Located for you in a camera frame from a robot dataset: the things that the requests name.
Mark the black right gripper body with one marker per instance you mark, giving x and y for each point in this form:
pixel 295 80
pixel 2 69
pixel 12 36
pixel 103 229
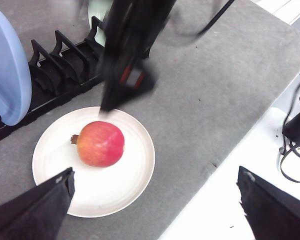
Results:
pixel 132 28

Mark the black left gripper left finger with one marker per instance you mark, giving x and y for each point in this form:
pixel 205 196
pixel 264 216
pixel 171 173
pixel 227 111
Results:
pixel 38 214

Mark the white plate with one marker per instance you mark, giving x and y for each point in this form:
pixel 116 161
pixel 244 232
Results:
pixel 98 191

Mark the red pomegranate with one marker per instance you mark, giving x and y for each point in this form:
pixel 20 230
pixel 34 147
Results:
pixel 99 143

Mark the mint green plate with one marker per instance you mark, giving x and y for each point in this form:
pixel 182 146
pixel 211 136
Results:
pixel 98 9

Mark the blue plate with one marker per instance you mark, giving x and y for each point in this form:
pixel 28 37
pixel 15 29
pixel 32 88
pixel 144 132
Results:
pixel 15 77

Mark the black plastic dish rack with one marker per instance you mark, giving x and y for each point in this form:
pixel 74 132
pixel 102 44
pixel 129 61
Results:
pixel 71 69

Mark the black looped cable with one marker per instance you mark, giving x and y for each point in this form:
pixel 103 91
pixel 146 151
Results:
pixel 284 139

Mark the black cable on mat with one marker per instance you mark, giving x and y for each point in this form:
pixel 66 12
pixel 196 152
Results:
pixel 220 13

